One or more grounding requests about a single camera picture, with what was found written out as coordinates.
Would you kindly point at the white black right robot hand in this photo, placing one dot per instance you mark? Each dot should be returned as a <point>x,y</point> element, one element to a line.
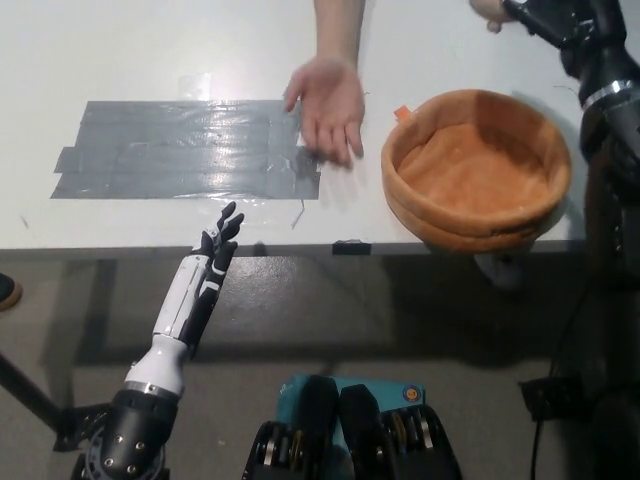
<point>550,17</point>

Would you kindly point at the bare person hand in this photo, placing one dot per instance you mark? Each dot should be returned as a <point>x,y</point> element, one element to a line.
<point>330,110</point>

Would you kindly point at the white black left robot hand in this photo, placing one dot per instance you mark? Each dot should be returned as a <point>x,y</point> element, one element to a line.
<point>180,310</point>

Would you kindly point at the pale pink plush dumpling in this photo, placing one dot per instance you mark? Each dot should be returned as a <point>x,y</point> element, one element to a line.
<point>487,10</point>

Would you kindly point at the black teal robot torso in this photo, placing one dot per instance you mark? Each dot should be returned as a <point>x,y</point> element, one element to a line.
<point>350,430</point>

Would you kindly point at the clear tape piece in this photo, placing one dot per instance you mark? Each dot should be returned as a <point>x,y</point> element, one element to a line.
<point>195,87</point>

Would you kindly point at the small black tape piece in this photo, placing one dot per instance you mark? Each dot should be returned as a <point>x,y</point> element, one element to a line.
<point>351,247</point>

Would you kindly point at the black floor tape at pole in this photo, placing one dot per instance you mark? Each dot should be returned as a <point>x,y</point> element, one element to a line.
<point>75,425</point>

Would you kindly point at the orange plush bowl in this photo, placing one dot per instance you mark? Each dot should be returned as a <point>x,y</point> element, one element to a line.
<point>450,215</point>

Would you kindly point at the black slanted stand pole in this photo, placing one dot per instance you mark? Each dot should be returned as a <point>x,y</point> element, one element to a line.
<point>30,392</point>

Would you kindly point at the dark shoe with tan sole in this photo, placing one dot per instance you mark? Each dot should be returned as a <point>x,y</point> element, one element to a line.
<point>7,295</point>

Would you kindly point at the white rounded object under table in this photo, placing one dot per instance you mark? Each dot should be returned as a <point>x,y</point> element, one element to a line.
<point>500,270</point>

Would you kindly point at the grey duct tape patch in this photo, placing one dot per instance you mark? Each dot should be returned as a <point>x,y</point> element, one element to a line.
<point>175,150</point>

